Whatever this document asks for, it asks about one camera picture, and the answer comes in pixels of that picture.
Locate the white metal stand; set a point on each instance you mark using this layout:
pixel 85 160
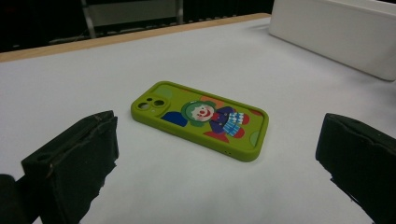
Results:
pixel 130 12

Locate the green clown phone case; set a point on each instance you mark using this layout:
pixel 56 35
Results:
pixel 199 124

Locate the white plastic tray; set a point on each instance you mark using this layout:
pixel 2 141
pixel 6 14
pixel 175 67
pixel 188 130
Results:
pixel 336 37

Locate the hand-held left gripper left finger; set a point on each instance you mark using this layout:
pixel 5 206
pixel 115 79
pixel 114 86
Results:
pixel 74 161

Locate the white table mat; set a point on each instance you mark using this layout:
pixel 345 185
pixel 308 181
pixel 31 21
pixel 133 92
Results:
pixel 93 81

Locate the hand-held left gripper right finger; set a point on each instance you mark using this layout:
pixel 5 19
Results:
pixel 361 161

